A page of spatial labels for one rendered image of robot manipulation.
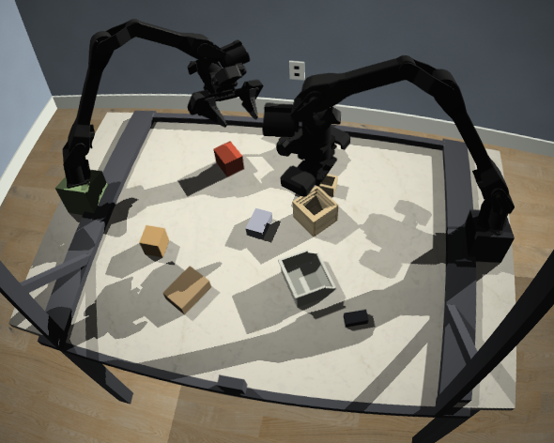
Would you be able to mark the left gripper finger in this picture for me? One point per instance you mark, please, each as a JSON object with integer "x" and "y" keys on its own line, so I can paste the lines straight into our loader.
{"x": 249, "y": 102}
{"x": 210, "y": 110}

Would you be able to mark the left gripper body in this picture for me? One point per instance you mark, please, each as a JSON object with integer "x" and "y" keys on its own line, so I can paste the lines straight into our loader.
{"x": 198, "y": 97}

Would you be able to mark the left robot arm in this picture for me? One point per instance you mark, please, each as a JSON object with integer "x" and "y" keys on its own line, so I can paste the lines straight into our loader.
{"x": 101, "y": 48}

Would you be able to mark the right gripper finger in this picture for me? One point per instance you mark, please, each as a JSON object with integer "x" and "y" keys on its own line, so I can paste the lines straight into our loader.
{"x": 319, "y": 178}
{"x": 329, "y": 164}

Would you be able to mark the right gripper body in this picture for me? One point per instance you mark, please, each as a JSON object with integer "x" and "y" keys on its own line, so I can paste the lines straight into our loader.
{"x": 301, "y": 180}

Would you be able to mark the red-orange block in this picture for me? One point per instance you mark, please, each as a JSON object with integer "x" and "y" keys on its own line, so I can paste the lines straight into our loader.
{"x": 228, "y": 158}

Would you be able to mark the tan cardboard cube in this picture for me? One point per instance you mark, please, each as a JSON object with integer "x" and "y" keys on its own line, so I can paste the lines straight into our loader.
{"x": 154, "y": 241}

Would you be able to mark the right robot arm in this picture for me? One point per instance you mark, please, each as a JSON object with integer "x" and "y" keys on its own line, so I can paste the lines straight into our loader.
{"x": 322, "y": 91}

